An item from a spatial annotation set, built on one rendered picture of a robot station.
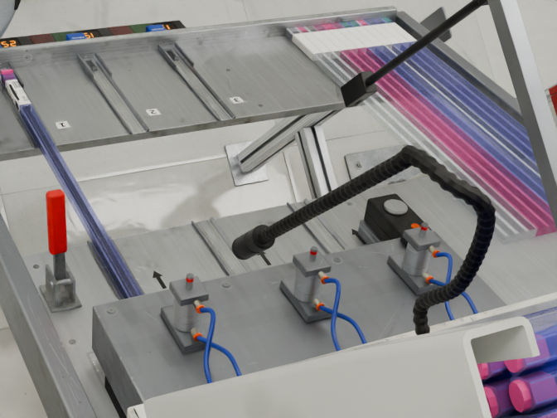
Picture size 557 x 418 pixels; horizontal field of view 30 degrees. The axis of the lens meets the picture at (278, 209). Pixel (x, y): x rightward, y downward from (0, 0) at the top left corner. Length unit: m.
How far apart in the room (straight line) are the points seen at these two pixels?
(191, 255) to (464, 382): 0.74
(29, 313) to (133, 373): 0.16
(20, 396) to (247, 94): 0.47
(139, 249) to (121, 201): 1.06
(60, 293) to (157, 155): 1.18
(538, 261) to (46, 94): 0.60
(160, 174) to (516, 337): 1.83
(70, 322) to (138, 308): 0.10
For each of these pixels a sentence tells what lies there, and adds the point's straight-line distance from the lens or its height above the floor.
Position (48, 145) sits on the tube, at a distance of 1.16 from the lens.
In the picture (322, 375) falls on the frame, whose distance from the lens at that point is 0.37.
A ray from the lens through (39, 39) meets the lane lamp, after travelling 1.43.
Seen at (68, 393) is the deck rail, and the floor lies 1.11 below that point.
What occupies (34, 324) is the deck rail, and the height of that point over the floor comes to 1.05.
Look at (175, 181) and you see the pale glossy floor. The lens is 2.12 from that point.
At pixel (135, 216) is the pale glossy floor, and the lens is 2.08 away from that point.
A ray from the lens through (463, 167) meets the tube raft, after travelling 1.21.
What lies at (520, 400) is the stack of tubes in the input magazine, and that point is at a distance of 0.38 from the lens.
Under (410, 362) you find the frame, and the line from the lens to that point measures 0.32.
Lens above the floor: 1.95
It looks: 63 degrees down
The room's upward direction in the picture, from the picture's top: 59 degrees clockwise
